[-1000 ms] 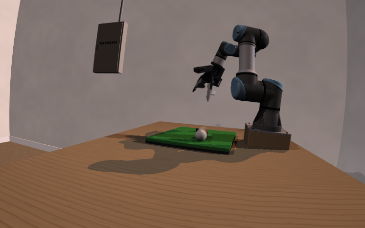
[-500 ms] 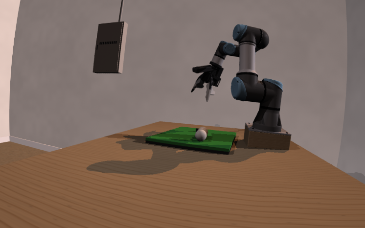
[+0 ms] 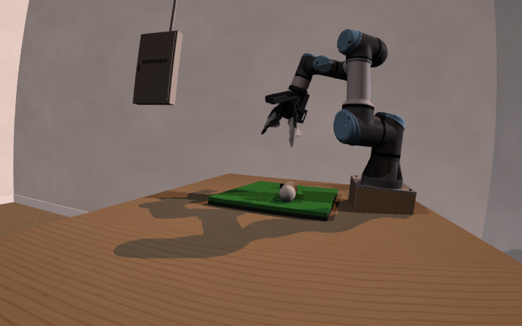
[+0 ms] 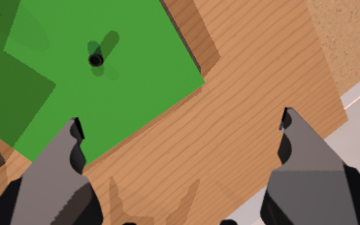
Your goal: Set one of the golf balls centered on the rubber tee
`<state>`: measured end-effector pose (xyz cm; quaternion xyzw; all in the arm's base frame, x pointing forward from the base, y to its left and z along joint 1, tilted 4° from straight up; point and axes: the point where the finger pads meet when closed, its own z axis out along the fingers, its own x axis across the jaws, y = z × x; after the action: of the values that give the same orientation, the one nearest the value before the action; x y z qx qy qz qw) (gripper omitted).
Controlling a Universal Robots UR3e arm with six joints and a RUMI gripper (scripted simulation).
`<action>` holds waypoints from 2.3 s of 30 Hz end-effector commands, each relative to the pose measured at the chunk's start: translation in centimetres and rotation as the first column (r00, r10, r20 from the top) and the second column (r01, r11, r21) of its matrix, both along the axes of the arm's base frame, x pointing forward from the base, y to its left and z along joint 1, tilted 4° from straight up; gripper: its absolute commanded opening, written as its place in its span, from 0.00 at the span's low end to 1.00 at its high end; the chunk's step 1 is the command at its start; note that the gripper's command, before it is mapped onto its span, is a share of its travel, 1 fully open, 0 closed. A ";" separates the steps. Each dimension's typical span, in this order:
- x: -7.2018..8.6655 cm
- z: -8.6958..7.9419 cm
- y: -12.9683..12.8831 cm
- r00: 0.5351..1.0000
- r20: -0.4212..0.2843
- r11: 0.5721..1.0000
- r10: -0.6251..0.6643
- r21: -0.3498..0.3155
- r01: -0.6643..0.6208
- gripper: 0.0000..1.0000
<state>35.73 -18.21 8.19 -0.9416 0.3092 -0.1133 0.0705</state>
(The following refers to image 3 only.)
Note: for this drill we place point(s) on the green mat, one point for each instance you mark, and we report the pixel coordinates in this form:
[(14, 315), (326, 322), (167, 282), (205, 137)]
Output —
[(263, 197)]

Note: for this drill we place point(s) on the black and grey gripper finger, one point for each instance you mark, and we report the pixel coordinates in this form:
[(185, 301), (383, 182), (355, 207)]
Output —
[(293, 126), (273, 120)]

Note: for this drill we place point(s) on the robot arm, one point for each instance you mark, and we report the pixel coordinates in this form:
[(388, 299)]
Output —
[(357, 125)]

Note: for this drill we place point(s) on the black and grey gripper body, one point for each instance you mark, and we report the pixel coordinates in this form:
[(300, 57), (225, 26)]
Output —
[(285, 108)]

